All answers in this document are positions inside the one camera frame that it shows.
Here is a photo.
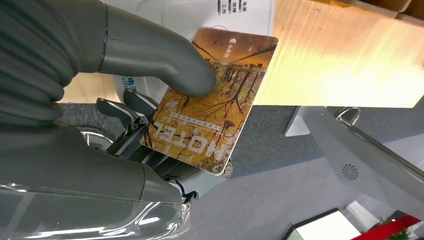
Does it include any grey kiosk stand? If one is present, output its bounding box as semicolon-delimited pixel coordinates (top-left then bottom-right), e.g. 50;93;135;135
284;105;424;220

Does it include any white box with dark edge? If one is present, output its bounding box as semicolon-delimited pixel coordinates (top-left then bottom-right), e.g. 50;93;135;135
283;207;362;240

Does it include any chrome stanchion post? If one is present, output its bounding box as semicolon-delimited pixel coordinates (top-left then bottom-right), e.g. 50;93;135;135
333;106;424;183

